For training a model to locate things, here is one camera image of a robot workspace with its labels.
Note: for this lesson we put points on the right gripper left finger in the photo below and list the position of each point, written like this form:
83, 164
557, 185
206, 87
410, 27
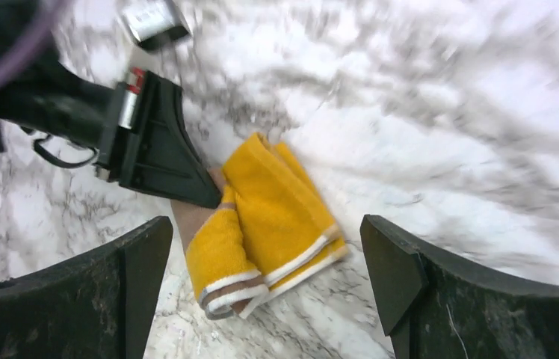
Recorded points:
99, 304

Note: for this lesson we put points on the yellow bear towel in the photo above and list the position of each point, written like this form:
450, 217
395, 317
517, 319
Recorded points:
270, 232

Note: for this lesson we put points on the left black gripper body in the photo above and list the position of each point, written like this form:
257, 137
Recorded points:
39, 94

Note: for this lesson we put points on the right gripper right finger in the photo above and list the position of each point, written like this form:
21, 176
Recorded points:
436, 304

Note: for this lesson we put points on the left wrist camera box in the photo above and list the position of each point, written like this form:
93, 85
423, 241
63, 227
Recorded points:
154, 24

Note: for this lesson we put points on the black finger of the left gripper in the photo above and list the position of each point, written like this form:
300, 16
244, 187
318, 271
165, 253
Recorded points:
160, 159

